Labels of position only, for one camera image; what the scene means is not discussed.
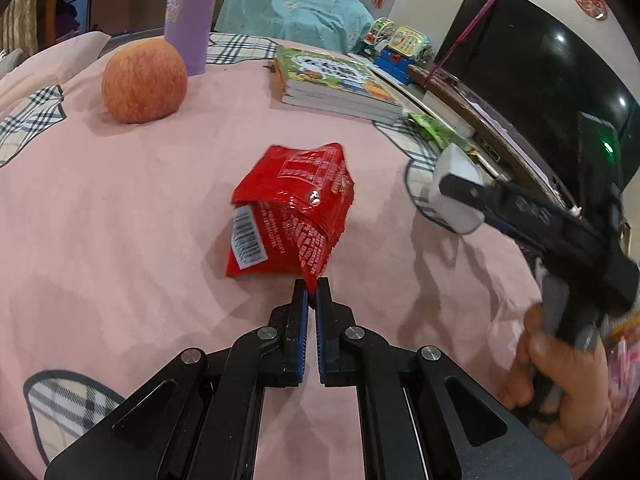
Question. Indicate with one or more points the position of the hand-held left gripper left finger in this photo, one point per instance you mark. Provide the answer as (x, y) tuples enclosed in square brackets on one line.
[(301, 320)]

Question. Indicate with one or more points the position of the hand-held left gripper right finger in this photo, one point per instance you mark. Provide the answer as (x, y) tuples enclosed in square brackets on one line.
[(321, 340)]

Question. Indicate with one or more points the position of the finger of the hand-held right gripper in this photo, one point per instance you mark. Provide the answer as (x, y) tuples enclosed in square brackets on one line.
[(470, 195), (501, 230)]

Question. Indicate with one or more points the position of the red snack packet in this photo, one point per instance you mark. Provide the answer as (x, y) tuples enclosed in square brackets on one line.
[(295, 200)]

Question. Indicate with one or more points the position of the person's right forearm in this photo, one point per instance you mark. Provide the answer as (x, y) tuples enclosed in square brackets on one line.
[(605, 442)]

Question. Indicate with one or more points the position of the person's right hand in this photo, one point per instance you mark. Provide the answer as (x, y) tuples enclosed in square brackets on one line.
[(570, 375)]

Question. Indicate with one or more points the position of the green snack wrapper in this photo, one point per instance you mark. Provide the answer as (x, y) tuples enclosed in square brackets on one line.
[(435, 130)]

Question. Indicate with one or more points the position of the white cloth under television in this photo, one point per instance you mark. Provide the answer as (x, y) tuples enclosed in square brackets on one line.
[(505, 130)]

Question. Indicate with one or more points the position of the white marble-top television cabinet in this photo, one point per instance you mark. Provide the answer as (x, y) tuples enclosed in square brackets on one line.
[(450, 91)]

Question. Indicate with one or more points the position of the black curved television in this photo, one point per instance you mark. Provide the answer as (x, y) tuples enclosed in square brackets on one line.
[(540, 60)]

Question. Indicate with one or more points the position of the white paperback book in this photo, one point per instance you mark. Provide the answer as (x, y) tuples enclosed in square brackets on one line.
[(345, 102), (330, 109)]

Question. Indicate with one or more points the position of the colourful toy phone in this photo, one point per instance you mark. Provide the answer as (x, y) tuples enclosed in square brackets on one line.
[(406, 46)]

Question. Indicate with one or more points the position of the pink thin rod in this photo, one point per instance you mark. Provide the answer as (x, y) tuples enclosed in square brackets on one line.
[(470, 26)]

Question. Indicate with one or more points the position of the white wheel toy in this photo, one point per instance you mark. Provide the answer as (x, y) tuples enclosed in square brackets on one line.
[(377, 35)]

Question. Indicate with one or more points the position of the pink printed blanket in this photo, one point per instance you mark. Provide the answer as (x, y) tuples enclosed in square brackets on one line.
[(150, 210)]

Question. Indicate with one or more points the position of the green cover picture book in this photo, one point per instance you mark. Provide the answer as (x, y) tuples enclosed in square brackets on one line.
[(325, 67)]

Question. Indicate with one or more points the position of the red round paper cutout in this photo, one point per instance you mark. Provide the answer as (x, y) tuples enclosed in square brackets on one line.
[(590, 1)]

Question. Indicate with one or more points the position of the teal floral furniture cover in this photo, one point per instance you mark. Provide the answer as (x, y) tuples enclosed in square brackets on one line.
[(300, 5)]

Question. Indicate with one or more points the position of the red apple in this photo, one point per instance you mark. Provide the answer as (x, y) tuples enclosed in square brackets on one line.
[(145, 80)]

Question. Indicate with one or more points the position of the purple cup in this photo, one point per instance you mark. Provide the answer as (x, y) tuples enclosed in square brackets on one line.
[(190, 20)]

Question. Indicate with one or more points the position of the brown framed balcony door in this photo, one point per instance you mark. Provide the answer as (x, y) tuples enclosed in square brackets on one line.
[(125, 5)]

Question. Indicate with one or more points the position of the beige patterned curtain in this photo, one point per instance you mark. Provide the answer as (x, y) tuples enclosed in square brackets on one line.
[(20, 20)]

